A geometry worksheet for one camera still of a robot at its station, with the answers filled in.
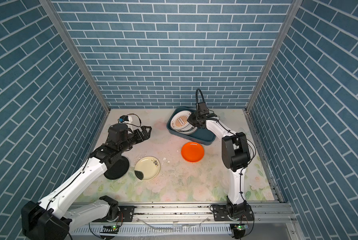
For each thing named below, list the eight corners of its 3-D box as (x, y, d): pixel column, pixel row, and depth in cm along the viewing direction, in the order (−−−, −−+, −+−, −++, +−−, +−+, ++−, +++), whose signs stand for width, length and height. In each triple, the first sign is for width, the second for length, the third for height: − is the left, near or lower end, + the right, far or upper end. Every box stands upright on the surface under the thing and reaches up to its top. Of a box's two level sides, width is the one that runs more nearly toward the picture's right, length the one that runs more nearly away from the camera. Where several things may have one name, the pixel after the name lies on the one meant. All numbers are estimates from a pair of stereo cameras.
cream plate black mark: (132, 180, 87) (131, 178, 85) (137, 157, 96) (137, 156, 94) (158, 180, 87) (158, 179, 85) (161, 157, 96) (161, 156, 94)
